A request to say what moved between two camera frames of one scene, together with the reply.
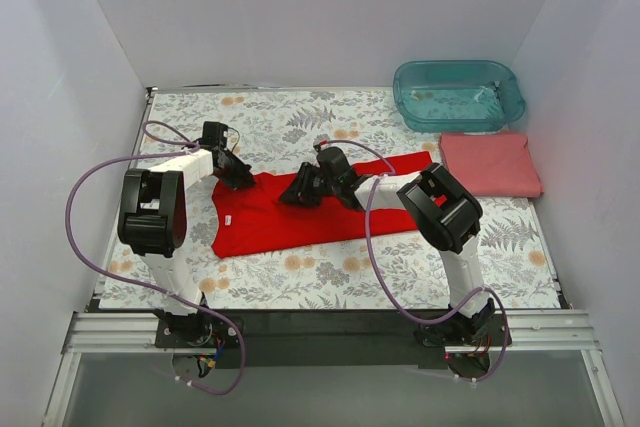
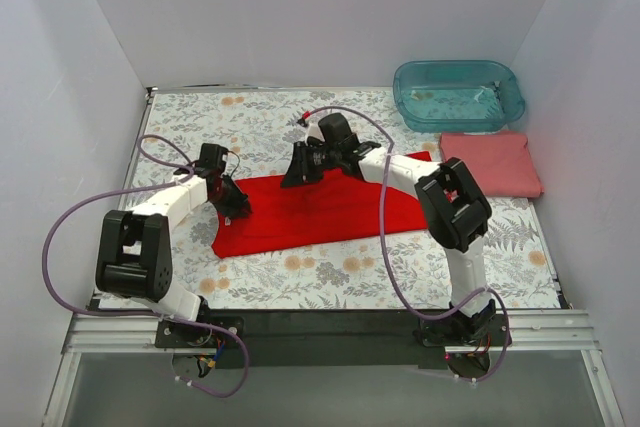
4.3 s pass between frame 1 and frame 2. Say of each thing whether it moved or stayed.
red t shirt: stayed
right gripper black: moved
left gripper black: moved
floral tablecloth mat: stayed
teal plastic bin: stayed
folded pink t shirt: stayed
